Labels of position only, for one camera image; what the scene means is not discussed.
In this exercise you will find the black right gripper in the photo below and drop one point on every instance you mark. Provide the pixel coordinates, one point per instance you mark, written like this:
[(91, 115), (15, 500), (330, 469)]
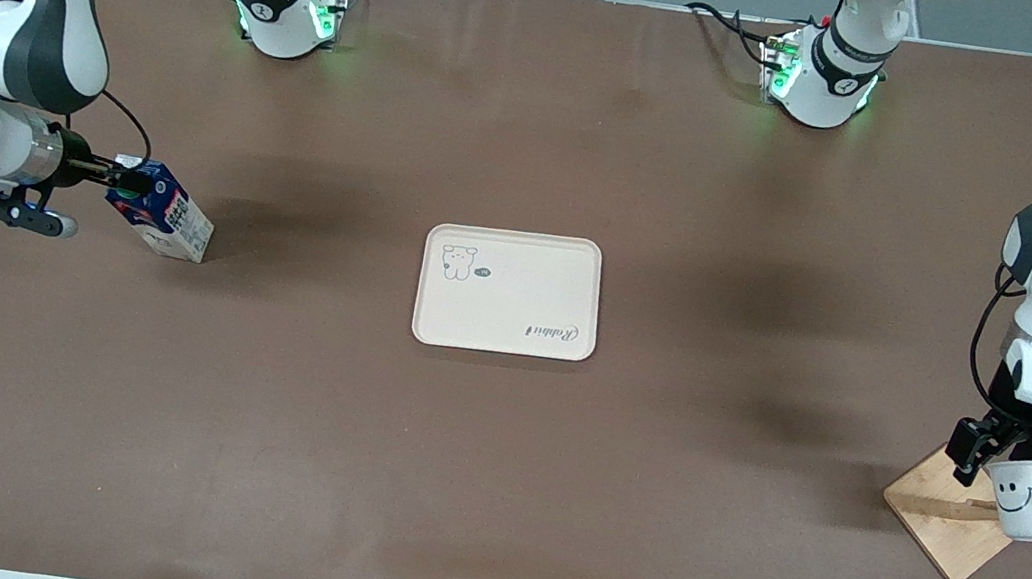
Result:
[(70, 163)]

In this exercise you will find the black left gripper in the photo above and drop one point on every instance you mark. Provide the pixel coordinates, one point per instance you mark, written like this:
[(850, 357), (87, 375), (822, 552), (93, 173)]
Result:
[(1006, 401)]

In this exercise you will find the blue white milk carton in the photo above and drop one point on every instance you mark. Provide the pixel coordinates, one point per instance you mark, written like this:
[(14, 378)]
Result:
[(172, 221)]

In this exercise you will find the bamboo cup stand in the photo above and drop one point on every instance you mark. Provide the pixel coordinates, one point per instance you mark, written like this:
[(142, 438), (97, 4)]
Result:
[(941, 536)]

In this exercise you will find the cream rabbit print tray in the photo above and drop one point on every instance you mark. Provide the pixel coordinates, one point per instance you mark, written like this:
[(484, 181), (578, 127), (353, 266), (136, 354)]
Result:
[(513, 309)]

